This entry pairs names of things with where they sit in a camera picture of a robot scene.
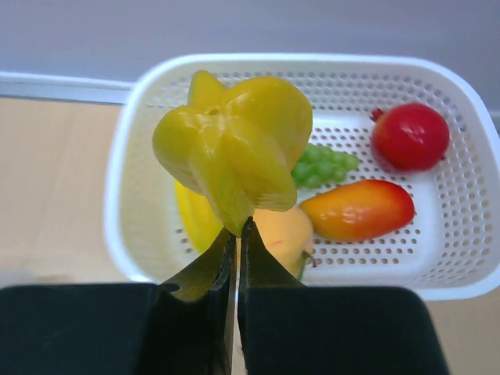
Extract yellow banana bunch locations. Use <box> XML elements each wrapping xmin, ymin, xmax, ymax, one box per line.
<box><xmin>174</xmin><ymin>180</ymin><xmax>223</xmax><ymax>253</ymax></box>

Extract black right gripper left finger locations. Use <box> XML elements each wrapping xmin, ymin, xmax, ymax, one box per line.
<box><xmin>1</xmin><ymin>230</ymin><xmax>236</xmax><ymax>374</ymax></box>

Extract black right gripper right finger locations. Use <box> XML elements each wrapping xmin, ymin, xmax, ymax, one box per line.
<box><xmin>238</xmin><ymin>220</ymin><xmax>449</xmax><ymax>374</ymax></box>

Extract yellow star fruit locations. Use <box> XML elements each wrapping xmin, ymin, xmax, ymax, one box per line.
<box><xmin>152</xmin><ymin>70</ymin><xmax>313</xmax><ymax>236</ymax></box>

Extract green grape bunch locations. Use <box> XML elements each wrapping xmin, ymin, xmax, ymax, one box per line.
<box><xmin>291</xmin><ymin>143</ymin><xmax>360</xmax><ymax>189</ymax></box>

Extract orange mango fruit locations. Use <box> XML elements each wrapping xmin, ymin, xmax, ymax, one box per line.
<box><xmin>253</xmin><ymin>206</ymin><xmax>314</xmax><ymax>280</ymax></box>

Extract red apple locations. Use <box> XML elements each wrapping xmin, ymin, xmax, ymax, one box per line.
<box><xmin>370</xmin><ymin>102</ymin><xmax>450</xmax><ymax>172</ymax></box>

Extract red-orange mango fruit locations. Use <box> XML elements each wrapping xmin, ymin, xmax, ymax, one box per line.
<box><xmin>300</xmin><ymin>179</ymin><xmax>416</xmax><ymax>242</ymax></box>

